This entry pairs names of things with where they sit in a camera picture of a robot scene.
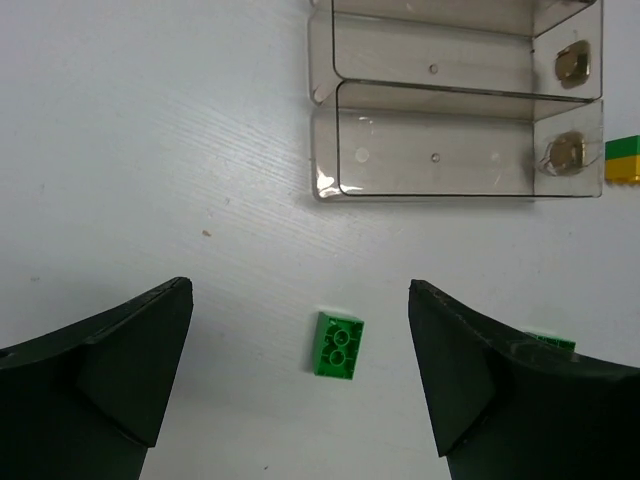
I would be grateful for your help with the clear tiered plastic organizer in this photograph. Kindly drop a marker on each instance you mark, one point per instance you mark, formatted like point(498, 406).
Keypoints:
point(462, 99)

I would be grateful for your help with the yellow long lego brick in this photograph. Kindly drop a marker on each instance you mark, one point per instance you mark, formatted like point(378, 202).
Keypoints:
point(623, 170)

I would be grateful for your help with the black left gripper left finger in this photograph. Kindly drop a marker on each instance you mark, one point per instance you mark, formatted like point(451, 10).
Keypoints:
point(88, 401)

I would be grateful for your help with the green small lego brick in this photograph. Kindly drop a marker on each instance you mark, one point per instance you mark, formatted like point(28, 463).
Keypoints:
point(622, 147)

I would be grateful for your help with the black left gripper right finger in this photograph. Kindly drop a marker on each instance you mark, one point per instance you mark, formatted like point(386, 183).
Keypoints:
point(505, 405)

